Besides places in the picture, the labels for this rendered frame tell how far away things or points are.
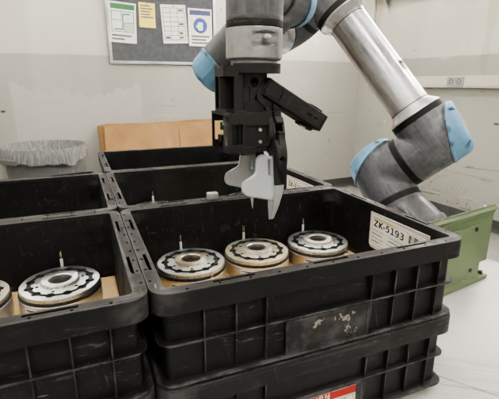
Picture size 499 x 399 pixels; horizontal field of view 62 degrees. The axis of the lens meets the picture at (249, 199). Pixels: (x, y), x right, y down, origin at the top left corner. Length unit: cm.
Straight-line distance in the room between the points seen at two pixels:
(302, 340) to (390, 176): 54
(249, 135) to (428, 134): 48
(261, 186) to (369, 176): 44
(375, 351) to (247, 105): 35
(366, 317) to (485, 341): 34
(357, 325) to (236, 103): 32
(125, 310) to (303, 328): 20
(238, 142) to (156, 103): 317
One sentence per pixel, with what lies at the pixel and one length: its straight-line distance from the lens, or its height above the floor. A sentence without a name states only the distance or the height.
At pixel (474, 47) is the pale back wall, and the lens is 381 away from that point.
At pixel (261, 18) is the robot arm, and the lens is 56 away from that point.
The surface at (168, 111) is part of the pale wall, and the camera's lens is 375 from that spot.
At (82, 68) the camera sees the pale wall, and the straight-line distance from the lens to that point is 362.
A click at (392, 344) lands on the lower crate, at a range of 59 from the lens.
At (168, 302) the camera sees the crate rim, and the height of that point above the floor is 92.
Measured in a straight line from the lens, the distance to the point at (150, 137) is 356.
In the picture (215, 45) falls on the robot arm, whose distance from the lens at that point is 70.
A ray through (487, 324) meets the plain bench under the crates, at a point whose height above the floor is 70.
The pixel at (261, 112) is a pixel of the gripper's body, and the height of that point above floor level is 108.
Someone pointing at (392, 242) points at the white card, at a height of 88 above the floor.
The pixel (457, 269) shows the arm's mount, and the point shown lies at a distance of 97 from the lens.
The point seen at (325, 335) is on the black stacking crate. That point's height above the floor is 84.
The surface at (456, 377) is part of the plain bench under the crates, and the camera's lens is 74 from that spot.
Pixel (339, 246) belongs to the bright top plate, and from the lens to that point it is 70.
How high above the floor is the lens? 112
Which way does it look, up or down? 16 degrees down
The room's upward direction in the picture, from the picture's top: straight up
